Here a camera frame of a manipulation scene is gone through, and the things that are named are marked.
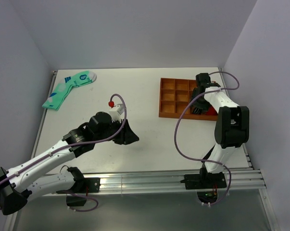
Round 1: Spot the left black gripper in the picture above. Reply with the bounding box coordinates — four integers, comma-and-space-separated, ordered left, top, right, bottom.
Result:
94, 118, 139, 145

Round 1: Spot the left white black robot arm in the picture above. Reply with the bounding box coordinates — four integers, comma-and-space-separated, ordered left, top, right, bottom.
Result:
0, 112, 139, 216

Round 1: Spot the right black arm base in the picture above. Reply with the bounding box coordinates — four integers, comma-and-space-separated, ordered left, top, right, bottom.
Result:
180, 171, 227, 204

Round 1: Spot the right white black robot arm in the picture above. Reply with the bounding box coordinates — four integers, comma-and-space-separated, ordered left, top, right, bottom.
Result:
190, 73, 250, 188

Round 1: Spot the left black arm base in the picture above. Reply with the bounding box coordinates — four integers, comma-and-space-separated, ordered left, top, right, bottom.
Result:
66, 177, 101, 212

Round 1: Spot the rolled red sock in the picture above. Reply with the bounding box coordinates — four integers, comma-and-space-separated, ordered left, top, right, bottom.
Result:
205, 106, 217, 116

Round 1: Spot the orange compartment tray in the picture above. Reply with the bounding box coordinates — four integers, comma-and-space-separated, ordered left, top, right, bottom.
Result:
158, 77, 220, 121

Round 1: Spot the green blue patterned sock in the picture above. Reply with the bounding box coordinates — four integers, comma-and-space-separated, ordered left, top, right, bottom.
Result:
42, 70, 97, 111

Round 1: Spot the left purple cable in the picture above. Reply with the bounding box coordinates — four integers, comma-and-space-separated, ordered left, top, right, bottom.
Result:
0, 94, 128, 213

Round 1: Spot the purple cable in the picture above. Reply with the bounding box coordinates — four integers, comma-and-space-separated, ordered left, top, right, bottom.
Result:
0, 94, 128, 213
174, 71, 240, 206

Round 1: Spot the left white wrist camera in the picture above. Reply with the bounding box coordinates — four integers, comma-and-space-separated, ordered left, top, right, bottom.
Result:
108, 101, 124, 121

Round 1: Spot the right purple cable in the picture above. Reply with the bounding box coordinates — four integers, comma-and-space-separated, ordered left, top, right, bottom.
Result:
174, 71, 240, 206

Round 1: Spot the aluminium front rail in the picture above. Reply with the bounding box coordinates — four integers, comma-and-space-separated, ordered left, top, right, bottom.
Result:
13, 168, 267, 199

